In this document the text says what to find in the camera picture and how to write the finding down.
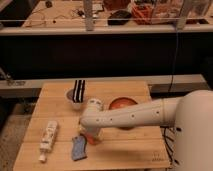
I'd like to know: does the grey metal post right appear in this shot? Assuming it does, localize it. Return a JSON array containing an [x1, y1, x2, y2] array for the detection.
[[175, 0, 193, 30]]

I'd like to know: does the orange tool on bench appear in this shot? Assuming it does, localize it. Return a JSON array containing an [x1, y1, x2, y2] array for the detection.
[[132, 5, 152, 25]]

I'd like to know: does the grey metal post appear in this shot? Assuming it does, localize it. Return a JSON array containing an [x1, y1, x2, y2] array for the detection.
[[175, 0, 193, 30], [83, 0, 94, 31]]

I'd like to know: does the black cable bundle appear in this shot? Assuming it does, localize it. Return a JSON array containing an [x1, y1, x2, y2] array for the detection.
[[160, 126, 178, 166]]

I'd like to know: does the white cup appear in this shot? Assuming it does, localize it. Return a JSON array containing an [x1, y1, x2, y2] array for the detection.
[[66, 89, 84, 110]]

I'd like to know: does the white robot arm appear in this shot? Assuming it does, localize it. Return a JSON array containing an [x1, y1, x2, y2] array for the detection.
[[80, 90, 213, 171]]

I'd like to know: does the orange ceramic bowl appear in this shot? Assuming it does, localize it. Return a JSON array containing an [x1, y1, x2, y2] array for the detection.
[[108, 96, 139, 131]]

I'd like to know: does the black object on bench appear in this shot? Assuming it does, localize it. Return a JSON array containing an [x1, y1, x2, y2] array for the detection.
[[107, 10, 132, 26]]

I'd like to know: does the white tube bottle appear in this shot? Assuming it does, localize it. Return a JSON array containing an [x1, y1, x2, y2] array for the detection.
[[39, 121, 58, 163]]

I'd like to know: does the orange pepper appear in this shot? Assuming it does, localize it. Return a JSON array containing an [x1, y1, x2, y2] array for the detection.
[[79, 126, 100, 145]]

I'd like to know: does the blue sponge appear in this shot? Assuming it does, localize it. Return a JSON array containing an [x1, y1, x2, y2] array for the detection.
[[71, 135, 87, 161]]

